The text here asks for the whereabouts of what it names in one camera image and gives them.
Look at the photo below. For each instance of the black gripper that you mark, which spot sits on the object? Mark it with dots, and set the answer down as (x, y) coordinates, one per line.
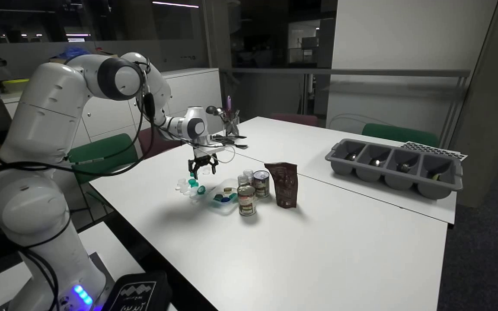
(204, 157)

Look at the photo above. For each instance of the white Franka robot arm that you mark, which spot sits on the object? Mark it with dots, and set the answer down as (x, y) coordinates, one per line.
(35, 114)

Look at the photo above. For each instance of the clear plastic container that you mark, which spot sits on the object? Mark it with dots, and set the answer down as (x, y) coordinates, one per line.
(220, 198)

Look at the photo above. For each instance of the white bottle cap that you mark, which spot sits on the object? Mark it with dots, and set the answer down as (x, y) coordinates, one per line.
(194, 195)
(180, 185)

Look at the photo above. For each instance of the small glass jar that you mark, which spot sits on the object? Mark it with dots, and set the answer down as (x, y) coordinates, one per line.
(242, 176)

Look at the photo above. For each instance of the glass utensil holder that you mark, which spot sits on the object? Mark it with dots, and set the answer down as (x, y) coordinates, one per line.
(230, 128)

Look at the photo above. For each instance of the metal tin can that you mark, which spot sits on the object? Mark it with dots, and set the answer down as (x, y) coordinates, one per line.
(261, 183)

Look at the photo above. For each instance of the metal ladle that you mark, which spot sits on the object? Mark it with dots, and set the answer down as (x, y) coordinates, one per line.
(213, 109)

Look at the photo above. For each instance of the purple utensil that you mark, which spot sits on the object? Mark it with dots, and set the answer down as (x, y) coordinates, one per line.
(228, 103)

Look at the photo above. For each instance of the white cabinet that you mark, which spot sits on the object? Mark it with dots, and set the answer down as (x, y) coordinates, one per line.
(194, 91)

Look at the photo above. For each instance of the brown foil pouch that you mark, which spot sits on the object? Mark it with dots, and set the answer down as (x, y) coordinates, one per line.
(284, 183)

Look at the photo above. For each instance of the green chair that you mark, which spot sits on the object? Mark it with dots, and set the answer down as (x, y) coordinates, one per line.
(102, 155)
(401, 133)

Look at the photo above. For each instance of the black control box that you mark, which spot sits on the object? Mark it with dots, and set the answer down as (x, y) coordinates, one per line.
(137, 290)

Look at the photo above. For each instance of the grey handrail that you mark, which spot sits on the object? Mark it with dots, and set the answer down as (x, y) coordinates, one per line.
(346, 72)

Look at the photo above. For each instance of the grey cutlery tray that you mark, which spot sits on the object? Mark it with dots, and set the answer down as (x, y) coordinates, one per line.
(396, 166)

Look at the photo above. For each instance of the grey perforated lid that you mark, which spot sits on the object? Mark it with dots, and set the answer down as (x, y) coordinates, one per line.
(436, 150)

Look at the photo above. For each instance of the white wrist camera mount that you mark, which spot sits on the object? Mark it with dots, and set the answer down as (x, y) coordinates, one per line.
(208, 148)

